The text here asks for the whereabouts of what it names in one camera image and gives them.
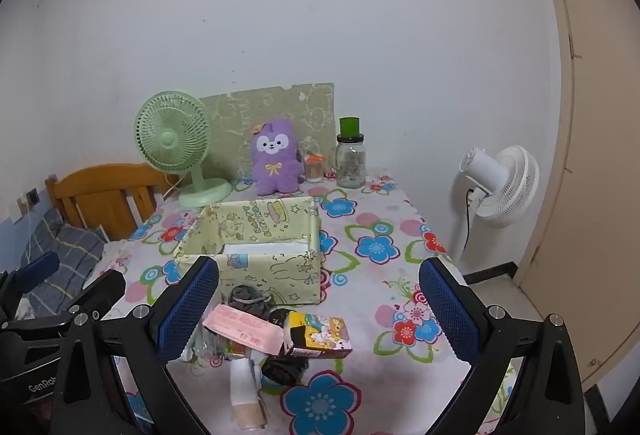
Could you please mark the floral tablecloth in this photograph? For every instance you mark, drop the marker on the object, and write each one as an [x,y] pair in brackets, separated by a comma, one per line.
[380,275]

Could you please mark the white standing fan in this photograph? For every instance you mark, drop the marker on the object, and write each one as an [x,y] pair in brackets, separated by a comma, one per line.
[505,185]

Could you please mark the clear plastic bag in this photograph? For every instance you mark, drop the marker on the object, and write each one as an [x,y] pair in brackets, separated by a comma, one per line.
[207,345]

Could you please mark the yellow cartoon storage box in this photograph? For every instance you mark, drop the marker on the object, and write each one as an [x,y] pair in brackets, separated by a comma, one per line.
[280,270]

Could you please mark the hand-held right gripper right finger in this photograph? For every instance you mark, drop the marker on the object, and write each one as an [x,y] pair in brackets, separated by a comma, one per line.
[450,310]

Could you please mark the green patterned board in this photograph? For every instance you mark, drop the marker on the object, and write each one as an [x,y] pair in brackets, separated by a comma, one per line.
[280,105]

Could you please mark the beige door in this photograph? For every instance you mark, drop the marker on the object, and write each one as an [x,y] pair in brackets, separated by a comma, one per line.
[600,165]

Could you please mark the purple plush toy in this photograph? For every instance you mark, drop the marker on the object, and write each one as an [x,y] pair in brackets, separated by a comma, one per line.
[275,165]

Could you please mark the wall socket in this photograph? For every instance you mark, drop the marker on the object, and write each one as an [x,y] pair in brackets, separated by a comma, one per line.
[31,200]

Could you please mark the black plastic bag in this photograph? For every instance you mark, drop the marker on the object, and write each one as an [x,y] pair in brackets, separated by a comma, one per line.
[279,317]
[285,370]

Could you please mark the white sock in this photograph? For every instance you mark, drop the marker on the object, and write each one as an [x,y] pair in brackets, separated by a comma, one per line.
[244,380]

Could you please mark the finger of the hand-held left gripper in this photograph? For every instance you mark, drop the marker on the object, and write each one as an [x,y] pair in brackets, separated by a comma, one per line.
[107,287]
[40,267]

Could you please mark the green desk fan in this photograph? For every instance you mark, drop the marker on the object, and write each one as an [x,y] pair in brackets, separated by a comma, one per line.
[167,135]

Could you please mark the grey sock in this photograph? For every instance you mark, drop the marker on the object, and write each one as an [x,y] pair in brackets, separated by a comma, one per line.
[247,297]

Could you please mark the glass jar with green lid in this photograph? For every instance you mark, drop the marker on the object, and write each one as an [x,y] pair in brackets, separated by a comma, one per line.
[350,165]

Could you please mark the pink packet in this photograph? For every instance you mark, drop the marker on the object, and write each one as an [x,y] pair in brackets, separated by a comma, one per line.
[240,327]

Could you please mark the grey plaid bedding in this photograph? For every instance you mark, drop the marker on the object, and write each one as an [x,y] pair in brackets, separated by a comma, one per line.
[75,245]

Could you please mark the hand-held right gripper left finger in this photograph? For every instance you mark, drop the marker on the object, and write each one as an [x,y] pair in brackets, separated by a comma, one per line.
[190,310]

